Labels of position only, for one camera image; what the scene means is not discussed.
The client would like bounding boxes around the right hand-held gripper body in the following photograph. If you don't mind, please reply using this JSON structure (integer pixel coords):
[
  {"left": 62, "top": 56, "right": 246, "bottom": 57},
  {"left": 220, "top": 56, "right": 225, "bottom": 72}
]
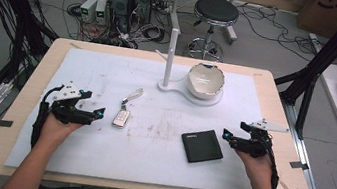
[{"left": 231, "top": 114, "right": 292, "bottom": 163}]

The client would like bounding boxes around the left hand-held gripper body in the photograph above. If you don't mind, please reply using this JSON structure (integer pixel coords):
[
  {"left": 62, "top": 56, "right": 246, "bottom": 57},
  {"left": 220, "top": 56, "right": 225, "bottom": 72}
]
[{"left": 48, "top": 79, "right": 99, "bottom": 129}]

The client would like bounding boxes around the person's left hand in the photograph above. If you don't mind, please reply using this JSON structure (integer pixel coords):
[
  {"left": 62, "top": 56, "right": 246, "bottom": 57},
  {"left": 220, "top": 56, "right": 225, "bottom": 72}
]
[{"left": 36, "top": 110, "right": 85, "bottom": 156}]

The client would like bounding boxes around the person's right hand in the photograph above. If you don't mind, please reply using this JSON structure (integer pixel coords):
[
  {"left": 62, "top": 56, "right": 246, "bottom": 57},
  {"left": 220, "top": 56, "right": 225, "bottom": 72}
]
[{"left": 231, "top": 147, "right": 279, "bottom": 189}]

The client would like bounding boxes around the black wallet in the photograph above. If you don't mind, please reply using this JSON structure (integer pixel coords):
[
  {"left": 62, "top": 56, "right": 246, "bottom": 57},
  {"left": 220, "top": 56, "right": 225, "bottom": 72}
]
[{"left": 177, "top": 125, "right": 229, "bottom": 168}]

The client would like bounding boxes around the white ceramic bowl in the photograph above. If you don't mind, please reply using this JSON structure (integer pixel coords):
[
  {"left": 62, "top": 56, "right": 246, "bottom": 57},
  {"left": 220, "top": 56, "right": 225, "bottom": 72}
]
[{"left": 183, "top": 60, "right": 228, "bottom": 103}]

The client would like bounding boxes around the grey power supply unit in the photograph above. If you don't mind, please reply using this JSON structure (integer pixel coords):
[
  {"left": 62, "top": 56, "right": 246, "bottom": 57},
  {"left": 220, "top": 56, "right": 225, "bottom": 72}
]
[
  {"left": 92, "top": 0, "right": 110, "bottom": 25},
  {"left": 78, "top": 0, "right": 100, "bottom": 23}
]

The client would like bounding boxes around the white hook stand with base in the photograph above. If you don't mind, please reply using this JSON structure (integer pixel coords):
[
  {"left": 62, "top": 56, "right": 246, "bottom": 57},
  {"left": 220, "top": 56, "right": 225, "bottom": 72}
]
[{"left": 148, "top": 24, "right": 233, "bottom": 110}]

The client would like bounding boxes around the white power strip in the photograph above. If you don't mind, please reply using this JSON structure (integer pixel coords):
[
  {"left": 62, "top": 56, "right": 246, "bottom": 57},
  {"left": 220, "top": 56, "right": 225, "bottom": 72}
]
[{"left": 305, "top": 32, "right": 327, "bottom": 55}]

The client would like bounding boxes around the black round stool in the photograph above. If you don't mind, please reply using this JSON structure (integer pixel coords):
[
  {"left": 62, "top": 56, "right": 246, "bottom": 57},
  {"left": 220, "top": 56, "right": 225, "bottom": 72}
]
[{"left": 185, "top": 0, "right": 242, "bottom": 64}]

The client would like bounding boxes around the silver key fob with strap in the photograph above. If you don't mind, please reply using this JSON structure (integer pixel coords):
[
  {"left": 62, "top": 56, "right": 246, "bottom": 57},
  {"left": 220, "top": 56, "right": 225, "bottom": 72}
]
[{"left": 111, "top": 84, "right": 145, "bottom": 131}]

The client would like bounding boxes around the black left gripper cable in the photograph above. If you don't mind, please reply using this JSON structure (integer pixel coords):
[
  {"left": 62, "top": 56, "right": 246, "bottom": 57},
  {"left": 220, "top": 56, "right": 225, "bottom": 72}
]
[{"left": 28, "top": 82, "right": 65, "bottom": 153}]

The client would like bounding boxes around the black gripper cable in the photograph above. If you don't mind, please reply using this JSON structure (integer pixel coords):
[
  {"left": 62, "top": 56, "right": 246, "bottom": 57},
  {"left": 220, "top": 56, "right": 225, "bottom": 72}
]
[
  {"left": 28, "top": 82, "right": 65, "bottom": 153},
  {"left": 213, "top": 124, "right": 287, "bottom": 189}
]

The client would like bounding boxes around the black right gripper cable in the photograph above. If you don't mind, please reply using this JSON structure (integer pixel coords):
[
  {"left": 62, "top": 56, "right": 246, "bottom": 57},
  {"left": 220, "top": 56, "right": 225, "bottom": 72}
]
[{"left": 213, "top": 124, "right": 287, "bottom": 189}]

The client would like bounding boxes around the tangle of floor cables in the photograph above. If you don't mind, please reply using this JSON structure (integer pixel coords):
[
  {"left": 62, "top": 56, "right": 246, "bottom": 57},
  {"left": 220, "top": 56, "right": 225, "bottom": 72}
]
[{"left": 57, "top": 0, "right": 179, "bottom": 55}]

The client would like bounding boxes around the black floor cable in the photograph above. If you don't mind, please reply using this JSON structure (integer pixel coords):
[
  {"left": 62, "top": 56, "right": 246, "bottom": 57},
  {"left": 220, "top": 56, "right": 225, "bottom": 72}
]
[{"left": 232, "top": 1, "right": 337, "bottom": 68}]

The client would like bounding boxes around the black metal frame post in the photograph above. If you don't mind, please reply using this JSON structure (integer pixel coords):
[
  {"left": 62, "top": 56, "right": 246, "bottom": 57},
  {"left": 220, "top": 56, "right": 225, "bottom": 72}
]
[{"left": 266, "top": 0, "right": 337, "bottom": 146}]

